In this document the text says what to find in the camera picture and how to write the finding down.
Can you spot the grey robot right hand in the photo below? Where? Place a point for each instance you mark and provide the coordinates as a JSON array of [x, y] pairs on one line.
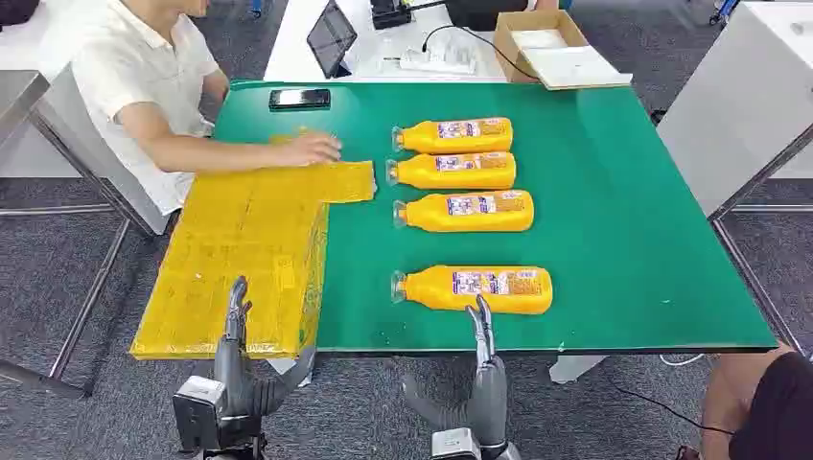
[[490, 400]]

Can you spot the person's right hand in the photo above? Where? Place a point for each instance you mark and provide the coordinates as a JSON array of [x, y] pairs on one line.
[[311, 149]]

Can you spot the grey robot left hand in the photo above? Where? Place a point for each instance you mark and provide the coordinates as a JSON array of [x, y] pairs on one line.
[[238, 381]]

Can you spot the orange drink bottle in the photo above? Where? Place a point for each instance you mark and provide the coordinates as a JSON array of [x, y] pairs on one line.
[[438, 289], [470, 213], [457, 136], [457, 171]]

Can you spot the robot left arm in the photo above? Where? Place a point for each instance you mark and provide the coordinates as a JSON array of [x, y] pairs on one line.
[[232, 451]]

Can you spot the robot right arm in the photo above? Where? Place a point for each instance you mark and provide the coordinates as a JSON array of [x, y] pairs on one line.
[[511, 453]]

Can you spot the white table leg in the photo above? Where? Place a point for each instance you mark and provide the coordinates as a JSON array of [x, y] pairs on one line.
[[575, 368], [286, 369]]

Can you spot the black smartphone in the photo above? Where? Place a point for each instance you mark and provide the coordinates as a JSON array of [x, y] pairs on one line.
[[300, 99]]

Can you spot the black tablet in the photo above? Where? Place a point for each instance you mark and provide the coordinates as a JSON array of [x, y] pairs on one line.
[[330, 38]]

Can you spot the yellow sheet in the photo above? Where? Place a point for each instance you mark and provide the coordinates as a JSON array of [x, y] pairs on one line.
[[241, 254]]

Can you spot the white power strip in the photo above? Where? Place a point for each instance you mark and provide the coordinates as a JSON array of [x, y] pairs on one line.
[[432, 62]]

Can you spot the black electronic device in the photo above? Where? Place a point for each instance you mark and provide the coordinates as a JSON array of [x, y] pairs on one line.
[[389, 14]]

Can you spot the person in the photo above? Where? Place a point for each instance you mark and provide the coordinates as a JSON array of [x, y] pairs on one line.
[[127, 63], [775, 406]]

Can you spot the green table mat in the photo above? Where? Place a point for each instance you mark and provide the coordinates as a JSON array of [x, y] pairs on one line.
[[603, 222]]

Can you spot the grey metal side table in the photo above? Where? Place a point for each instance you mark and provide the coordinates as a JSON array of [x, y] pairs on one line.
[[95, 146]]

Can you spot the cardboard box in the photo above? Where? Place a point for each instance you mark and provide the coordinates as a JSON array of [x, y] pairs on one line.
[[505, 51]]

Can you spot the large black case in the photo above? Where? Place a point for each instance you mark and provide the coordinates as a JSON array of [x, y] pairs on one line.
[[483, 13]]

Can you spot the small white paper sheet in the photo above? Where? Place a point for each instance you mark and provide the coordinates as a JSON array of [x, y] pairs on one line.
[[538, 39]]

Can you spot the large white paper sheet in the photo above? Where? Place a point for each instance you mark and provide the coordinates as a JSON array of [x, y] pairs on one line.
[[575, 66]]

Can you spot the black bag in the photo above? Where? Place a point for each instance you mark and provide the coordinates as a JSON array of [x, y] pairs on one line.
[[16, 11]]

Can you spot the white cabinet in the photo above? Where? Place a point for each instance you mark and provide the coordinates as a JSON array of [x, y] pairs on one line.
[[743, 95]]

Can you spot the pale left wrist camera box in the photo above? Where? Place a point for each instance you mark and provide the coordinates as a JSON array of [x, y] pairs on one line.
[[198, 413]]

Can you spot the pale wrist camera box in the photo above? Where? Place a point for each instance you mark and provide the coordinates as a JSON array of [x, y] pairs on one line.
[[198, 413], [454, 446]]

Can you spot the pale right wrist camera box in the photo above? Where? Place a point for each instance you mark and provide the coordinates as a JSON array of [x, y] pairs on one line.
[[454, 446]]

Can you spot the grey metal table frame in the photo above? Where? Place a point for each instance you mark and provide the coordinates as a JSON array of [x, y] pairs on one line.
[[759, 279]]

